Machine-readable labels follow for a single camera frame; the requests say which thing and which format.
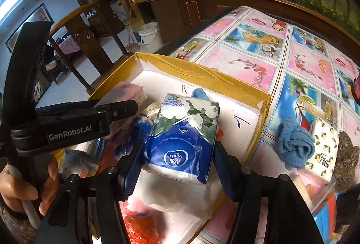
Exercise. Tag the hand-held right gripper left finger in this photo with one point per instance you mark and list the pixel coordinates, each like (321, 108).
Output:
(132, 173)

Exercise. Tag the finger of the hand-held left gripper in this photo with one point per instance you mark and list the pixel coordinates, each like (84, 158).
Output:
(118, 110)

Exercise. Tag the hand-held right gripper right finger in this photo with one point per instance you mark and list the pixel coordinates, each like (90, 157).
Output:
(226, 173)

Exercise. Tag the clear bag white contents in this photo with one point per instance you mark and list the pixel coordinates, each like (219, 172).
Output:
(174, 196)

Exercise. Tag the yellow-edged white box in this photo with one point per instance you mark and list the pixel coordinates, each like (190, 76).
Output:
(239, 120)

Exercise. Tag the blue floral tissue pack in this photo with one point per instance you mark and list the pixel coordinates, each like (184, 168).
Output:
(180, 142)

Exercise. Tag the blue towel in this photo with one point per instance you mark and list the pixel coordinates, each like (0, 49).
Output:
(295, 145)

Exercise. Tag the lemon print tissue pack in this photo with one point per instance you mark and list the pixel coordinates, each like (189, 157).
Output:
(324, 151)

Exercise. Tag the person's left forearm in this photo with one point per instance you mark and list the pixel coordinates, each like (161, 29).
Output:
(11, 230)

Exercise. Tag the person's left hand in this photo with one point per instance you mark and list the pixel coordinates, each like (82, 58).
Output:
(17, 190)

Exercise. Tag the blue white tissue pack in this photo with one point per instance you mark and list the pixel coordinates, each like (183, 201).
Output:
(140, 127)

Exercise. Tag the red mesh scrubber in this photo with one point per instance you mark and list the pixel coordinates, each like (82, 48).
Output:
(140, 225)

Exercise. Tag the wooden chair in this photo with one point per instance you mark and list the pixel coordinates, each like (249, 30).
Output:
(81, 35)

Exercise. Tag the white bucket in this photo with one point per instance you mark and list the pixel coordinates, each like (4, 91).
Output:
(147, 33)

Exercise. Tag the fluorescent tube light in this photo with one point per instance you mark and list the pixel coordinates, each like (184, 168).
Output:
(8, 0)

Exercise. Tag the wooden sideboard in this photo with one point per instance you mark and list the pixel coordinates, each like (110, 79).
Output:
(168, 7)

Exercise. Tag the steel wool scourer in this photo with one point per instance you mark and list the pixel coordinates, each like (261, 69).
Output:
(347, 161)

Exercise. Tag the framed wall picture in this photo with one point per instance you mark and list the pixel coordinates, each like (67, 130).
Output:
(28, 23)

